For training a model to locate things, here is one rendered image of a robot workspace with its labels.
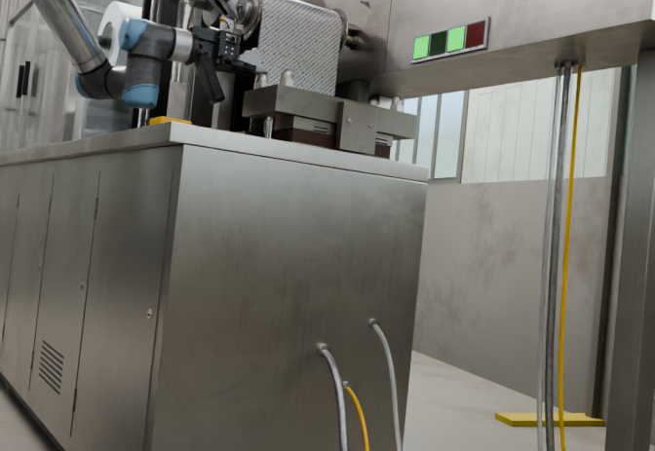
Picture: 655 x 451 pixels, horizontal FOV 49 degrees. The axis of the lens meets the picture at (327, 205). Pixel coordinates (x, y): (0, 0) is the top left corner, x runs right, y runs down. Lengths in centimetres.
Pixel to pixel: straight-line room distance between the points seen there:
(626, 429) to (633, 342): 17
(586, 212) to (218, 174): 242
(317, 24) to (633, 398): 114
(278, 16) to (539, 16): 65
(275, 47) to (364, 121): 31
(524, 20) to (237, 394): 97
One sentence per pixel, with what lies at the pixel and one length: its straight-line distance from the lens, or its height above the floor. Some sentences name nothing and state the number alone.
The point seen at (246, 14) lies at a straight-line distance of 185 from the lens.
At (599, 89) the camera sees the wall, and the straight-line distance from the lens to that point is 369.
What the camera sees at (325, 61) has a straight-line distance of 191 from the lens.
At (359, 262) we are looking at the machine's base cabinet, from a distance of 164.
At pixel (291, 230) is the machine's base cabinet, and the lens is 154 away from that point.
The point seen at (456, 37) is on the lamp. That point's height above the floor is 119.
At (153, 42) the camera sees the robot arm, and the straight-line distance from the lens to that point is 167.
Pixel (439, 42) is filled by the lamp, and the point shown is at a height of 119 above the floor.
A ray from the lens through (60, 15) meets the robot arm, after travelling 168.
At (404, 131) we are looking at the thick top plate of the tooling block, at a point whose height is 98.
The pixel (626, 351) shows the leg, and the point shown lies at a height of 55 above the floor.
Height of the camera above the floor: 72
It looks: 2 degrees up
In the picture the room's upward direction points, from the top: 6 degrees clockwise
